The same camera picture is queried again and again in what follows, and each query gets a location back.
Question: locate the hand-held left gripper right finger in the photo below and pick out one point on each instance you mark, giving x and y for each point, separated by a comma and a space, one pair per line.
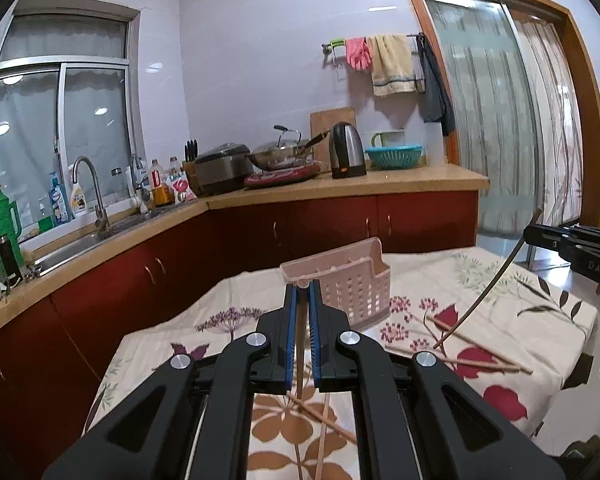
314, 350

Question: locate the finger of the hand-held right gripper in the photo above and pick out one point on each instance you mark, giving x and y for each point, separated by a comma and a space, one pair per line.
550, 243
547, 231

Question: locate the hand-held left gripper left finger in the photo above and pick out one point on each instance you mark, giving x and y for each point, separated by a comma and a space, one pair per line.
292, 330

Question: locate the pink plastic utensil basket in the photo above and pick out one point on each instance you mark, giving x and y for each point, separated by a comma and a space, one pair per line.
360, 290

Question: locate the floral tablecloth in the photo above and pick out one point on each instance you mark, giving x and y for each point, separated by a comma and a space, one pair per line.
480, 285

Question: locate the patterned curtain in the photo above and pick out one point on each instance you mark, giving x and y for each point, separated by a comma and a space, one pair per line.
550, 135

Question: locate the wood framed glass door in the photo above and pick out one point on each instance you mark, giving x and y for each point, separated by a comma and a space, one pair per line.
475, 110

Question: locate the white plastic container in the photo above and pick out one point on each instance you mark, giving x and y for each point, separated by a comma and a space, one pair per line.
434, 145

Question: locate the red induction cooker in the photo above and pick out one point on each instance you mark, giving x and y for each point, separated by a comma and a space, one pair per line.
280, 178

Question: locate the teal plastic colander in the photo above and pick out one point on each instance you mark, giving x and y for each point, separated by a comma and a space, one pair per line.
394, 156

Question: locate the grey rice cooker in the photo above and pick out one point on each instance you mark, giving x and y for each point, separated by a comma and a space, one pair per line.
222, 170

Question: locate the steel wok with lid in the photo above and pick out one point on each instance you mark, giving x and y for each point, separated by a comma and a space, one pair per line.
280, 155

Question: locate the dark grey cloth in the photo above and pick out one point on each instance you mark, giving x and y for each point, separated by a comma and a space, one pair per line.
435, 95

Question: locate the pink and white seasoning bag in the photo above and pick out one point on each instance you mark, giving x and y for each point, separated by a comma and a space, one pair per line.
181, 187

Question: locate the steel electric kettle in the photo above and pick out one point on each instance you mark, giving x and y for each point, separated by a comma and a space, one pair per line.
347, 152

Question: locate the green plastic cup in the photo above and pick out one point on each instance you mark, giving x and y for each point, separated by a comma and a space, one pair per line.
382, 139

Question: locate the knife block with knives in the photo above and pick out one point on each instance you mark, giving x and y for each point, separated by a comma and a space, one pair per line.
191, 170

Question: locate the cooking oil bottle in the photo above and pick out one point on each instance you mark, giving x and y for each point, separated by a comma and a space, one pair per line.
160, 187

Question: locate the clear plastic bottle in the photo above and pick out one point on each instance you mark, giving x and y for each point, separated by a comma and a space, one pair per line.
175, 167

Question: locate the wooden cutting board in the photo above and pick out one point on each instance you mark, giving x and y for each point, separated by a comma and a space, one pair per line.
322, 127

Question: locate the chrome kitchen faucet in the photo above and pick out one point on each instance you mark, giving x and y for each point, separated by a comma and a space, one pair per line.
100, 210

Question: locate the yellow towel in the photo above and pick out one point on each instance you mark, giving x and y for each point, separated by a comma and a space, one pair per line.
392, 65

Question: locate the stainless steel sink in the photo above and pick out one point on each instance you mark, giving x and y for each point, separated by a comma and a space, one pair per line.
80, 247

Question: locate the white detergent bottle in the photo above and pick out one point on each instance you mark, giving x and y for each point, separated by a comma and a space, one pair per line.
79, 200

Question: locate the pink rubber gloves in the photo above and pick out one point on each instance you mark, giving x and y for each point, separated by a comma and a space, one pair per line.
357, 52

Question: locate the blue dish soap bottle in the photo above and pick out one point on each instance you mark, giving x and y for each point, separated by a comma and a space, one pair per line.
59, 202

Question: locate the small green bottle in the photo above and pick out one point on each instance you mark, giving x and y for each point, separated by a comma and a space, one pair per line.
45, 220

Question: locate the metal towel rack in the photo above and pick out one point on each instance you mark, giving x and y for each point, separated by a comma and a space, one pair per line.
332, 47

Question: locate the dark thermos flask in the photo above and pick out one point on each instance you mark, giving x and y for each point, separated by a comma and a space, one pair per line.
11, 257

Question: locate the aluminium sliding window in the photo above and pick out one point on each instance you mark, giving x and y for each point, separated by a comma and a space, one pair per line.
80, 125

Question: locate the green wicker thermos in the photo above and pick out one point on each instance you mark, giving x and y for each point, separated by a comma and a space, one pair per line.
2, 212

